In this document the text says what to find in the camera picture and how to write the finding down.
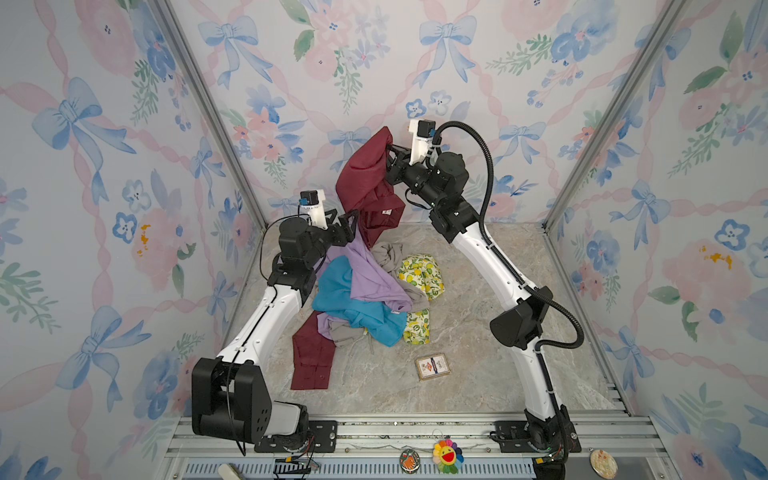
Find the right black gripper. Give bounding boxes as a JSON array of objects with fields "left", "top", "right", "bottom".
[{"left": 378, "top": 144, "right": 444, "bottom": 218}]

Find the maroon cloth garment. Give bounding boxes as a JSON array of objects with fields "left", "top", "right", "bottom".
[{"left": 291, "top": 127, "right": 404, "bottom": 390}]

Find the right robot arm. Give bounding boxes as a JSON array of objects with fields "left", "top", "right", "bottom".
[{"left": 386, "top": 146, "right": 585, "bottom": 457}]

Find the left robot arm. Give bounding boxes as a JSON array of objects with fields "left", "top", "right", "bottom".
[{"left": 191, "top": 207, "right": 359, "bottom": 451}]

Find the purple cloth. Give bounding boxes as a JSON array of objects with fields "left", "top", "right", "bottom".
[{"left": 315, "top": 237, "right": 413, "bottom": 339}]

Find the teal cloth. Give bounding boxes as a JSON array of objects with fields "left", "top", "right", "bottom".
[{"left": 313, "top": 256, "right": 407, "bottom": 347}]

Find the lemon print cloth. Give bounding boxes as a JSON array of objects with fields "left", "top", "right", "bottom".
[{"left": 398, "top": 254, "right": 445, "bottom": 345}]

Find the grey cloth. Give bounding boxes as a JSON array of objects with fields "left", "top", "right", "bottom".
[{"left": 330, "top": 242, "right": 421, "bottom": 340}]

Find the small framed picture card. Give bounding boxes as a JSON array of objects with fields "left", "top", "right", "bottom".
[{"left": 415, "top": 353, "right": 451, "bottom": 381}]

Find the oval orange badge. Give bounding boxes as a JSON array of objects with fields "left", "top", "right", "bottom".
[{"left": 399, "top": 447, "right": 421, "bottom": 474}]

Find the rainbow smiling flower toy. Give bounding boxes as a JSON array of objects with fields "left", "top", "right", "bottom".
[{"left": 432, "top": 438, "right": 464, "bottom": 474}]

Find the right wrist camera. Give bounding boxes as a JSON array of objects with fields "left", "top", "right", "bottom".
[{"left": 408, "top": 119, "right": 437, "bottom": 165}]

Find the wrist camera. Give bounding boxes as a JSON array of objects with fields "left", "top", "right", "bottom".
[
  {"left": 299, "top": 189, "right": 327, "bottom": 229},
  {"left": 408, "top": 119, "right": 437, "bottom": 165}
]

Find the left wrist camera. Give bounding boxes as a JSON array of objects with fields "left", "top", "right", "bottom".
[{"left": 299, "top": 189, "right": 327, "bottom": 229}]

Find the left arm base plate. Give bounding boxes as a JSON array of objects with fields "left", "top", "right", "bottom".
[{"left": 254, "top": 420, "right": 339, "bottom": 455}]

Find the right corner aluminium post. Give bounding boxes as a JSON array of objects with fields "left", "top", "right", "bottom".
[{"left": 542, "top": 0, "right": 688, "bottom": 234}]

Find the corner aluminium post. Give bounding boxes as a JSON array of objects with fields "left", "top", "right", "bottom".
[
  {"left": 148, "top": 0, "right": 266, "bottom": 230},
  {"left": 542, "top": 0, "right": 688, "bottom": 234}
]

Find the aluminium rail frame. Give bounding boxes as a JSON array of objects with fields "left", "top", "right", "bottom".
[{"left": 155, "top": 390, "right": 681, "bottom": 479}]

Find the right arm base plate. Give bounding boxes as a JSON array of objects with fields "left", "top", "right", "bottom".
[{"left": 489, "top": 418, "right": 582, "bottom": 455}]

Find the left corner aluminium post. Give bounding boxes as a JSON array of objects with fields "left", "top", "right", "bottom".
[{"left": 148, "top": 0, "right": 266, "bottom": 230}]

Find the white object at rail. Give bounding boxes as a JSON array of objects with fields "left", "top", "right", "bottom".
[{"left": 217, "top": 463, "right": 244, "bottom": 480}]

